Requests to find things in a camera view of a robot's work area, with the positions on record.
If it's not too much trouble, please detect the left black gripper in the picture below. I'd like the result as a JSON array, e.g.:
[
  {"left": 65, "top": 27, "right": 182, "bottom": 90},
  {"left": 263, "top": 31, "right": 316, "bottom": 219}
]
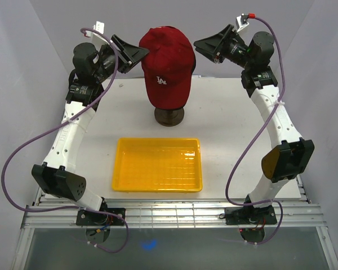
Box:
[{"left": 93, "top": 35, "right": 150, "bottom": 83}]

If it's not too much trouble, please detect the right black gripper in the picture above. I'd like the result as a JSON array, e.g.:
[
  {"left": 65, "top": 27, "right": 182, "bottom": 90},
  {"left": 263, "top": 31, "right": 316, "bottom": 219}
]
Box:
[{"left": 193, "top": 24, "right": 253, "bottom": 70}]

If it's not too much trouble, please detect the black cap red trim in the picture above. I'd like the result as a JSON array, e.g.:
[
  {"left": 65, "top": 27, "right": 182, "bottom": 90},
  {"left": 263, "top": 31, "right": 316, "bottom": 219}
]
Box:
[{"left": 150, "top": 58, "right": 196, "bottom": 110}]

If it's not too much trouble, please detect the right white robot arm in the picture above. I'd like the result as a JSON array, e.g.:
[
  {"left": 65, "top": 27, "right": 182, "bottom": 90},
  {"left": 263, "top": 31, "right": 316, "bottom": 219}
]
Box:
[{"left": 194, "top": 25, "right": 314, "bottom": 225}]

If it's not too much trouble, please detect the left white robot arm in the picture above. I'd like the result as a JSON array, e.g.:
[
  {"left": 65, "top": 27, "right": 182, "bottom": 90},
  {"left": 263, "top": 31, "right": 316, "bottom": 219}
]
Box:
[{"left": 32, "top": 35, "right": 149, "bottom": 225}]

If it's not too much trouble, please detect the dark wooden mannequin stand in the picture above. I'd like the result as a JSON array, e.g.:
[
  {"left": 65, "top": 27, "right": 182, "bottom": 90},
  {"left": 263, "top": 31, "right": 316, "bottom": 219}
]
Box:
[{"left": 154, "top": 107, "right": 185, "bottom": 127}]

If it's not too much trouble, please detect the yellow plastic tray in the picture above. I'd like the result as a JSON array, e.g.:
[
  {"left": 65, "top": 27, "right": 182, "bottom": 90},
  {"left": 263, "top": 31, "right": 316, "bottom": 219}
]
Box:
[{"left": 112, "top": 138, "right": 203, "bottom": 193}]

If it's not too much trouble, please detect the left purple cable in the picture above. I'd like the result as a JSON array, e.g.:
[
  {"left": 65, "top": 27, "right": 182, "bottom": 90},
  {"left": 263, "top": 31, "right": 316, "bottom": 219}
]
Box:
[{"left": 0, "top": 27, "right": 130, "bottom": 253}]

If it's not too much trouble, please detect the purple cable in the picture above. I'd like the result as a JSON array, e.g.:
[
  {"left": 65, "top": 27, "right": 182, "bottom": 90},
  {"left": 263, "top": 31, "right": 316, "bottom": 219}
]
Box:
[
  {"left": 0, "top": 27, "right": 130, "bottom": 253},
  {"left": 216, "top": 17, "right": 287, "bottom": 247}
]

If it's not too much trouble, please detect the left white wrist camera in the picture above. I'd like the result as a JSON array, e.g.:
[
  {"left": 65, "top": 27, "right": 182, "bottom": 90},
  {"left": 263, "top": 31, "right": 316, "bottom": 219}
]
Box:
[{"left": 86, "top": 21, "right": 113, "bottom": 46}]

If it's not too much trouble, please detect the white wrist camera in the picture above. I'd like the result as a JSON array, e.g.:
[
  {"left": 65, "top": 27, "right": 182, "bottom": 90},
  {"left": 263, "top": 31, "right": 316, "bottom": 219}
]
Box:
[
  {"left": 235, "top": 13, "right": 256, "bottom": 33},
  {"left": 86, "top": 21, "right": 113, "bottom": 46}
]

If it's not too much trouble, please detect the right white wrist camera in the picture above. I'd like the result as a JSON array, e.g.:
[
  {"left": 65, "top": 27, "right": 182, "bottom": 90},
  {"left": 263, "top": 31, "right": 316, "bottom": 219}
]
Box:
[{"left": 235, "top": 13, "right": 256, "bottom": 33}]

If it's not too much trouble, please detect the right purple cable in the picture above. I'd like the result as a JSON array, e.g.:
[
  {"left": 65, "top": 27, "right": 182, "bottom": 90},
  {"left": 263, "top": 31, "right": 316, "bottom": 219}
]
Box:
[{"left": 216, "top": 17, "right": 287, "bottom": 247}]

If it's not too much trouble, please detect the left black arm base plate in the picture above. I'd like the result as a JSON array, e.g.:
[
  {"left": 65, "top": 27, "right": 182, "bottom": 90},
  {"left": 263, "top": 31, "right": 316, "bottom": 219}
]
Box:
[{"left": 75, "top": 208, "right": 126, "bottom": 226}]

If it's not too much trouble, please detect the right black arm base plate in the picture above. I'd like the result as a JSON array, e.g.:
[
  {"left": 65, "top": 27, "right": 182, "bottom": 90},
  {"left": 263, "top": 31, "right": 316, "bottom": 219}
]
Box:
[{"left": 219, "top": 206, "right": 277, "bottom": 225}]

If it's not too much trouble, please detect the aluminium frame rail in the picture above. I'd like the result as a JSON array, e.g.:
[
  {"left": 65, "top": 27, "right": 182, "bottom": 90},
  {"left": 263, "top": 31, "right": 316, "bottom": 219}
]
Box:
[{"left": 21, "top": 75, "right": 327, "bottom": 229}]

